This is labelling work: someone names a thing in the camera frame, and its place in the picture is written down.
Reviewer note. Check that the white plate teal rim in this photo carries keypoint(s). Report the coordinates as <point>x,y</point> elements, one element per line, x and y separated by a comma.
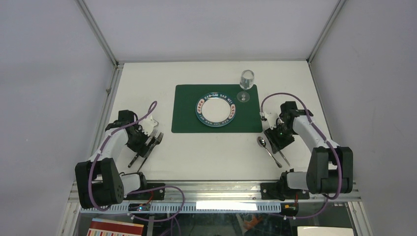
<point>215,109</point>

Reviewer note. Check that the silver fork dark handle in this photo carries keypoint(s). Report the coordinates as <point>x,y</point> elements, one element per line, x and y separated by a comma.
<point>138,152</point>

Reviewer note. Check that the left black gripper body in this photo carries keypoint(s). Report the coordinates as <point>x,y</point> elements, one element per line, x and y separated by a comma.
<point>136,142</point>

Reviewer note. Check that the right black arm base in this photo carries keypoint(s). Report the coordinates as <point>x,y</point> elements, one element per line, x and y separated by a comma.
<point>279,191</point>

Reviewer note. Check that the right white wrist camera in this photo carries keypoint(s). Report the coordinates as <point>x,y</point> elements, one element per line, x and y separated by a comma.
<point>270,118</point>

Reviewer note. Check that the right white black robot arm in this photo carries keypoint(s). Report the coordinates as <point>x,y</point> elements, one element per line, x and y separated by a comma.
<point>330,168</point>

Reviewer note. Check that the clear drinking glass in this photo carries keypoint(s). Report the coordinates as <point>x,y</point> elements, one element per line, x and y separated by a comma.
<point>246,82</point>

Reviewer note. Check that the red striped book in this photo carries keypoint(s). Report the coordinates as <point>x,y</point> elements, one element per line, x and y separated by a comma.
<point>105,227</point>

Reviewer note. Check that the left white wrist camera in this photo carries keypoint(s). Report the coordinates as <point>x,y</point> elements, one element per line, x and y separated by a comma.
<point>149,126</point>

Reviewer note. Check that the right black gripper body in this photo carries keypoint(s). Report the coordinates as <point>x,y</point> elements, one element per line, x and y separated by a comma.
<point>284,134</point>

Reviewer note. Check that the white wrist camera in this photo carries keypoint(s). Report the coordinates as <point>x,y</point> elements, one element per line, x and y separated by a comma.
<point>149,126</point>
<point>270,118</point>

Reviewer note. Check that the dark green placemat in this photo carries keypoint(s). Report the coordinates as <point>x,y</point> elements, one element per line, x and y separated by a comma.
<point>185,120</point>

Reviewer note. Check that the white slotted cable duct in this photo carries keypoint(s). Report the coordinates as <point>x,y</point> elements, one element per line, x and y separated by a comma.
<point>198,207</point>

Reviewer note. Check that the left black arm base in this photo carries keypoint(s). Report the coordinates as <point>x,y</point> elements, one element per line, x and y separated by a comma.
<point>156,195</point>

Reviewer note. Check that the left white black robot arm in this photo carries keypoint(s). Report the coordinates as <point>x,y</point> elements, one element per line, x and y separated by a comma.
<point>99,182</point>

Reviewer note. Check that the silver spoon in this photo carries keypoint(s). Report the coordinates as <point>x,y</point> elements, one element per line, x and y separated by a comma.
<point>262,143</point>

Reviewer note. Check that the silver table knife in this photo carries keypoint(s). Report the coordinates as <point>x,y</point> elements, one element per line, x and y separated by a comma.
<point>284,157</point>

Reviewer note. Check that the aluminium frame rail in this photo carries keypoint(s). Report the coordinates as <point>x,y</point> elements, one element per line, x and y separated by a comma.
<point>240,191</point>

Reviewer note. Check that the slim silver fork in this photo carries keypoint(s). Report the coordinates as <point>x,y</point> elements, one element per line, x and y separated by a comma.
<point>152,146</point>

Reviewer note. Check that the orange object under table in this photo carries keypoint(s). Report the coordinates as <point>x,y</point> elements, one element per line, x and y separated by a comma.
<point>250,221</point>

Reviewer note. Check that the white box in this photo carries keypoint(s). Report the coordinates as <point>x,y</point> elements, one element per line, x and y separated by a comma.
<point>323,231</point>

